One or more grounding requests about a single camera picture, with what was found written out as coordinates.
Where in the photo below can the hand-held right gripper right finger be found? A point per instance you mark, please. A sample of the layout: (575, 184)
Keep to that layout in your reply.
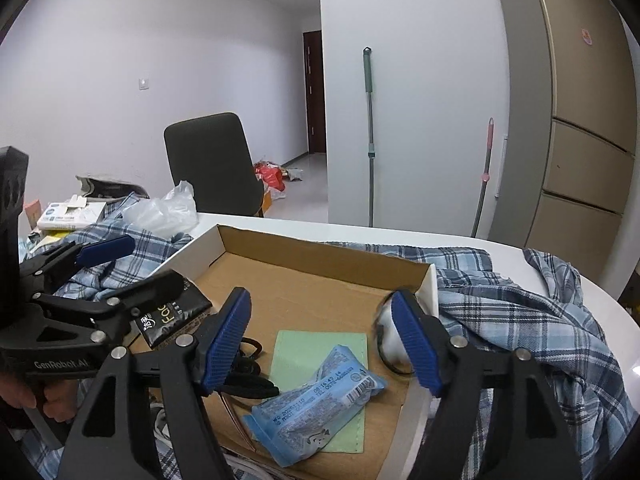
(415, 340)

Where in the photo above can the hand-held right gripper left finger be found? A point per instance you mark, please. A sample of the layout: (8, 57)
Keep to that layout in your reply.
(227, 340)

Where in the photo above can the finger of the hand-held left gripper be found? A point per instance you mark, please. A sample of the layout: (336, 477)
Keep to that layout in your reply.
(105, 250)
(150, 285)

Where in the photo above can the black small pack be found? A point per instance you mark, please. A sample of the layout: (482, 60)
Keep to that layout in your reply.
(175, 317)

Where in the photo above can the pale green cloth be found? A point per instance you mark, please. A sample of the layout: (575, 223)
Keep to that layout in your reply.
(295, 360)

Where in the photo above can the shallow cardboard box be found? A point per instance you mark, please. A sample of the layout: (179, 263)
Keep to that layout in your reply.
(310, 300)

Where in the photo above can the blue snack packet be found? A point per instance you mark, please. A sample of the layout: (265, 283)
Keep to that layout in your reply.
(310, 410)

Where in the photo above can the person's left hand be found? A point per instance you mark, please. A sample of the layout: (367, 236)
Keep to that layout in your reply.
(55, 400)

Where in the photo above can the white tissue pack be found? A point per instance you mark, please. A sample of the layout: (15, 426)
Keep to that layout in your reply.
(65, 215)

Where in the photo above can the yellow sticky notes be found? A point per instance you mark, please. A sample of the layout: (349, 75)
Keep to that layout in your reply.
(47, 239)

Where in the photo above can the clear plastic bag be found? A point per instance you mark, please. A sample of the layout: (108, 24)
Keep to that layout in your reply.
(160, 212)

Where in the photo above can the blue plaid shirt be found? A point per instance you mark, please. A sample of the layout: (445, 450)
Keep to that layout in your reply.
(525, 320)

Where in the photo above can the dark grey chair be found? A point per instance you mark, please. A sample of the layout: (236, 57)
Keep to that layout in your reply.
(210, 160)

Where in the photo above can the orange cardboard carton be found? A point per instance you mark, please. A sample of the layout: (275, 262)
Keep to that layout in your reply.
(272, 202)

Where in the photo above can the red plastic bag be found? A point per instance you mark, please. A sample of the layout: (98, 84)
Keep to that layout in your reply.
(270, 175)

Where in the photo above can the dark wooden door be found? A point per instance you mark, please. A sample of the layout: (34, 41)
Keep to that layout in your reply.
(312, 95)

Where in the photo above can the gold refrigerator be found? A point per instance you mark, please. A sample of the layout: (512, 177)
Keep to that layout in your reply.
(575, 135)

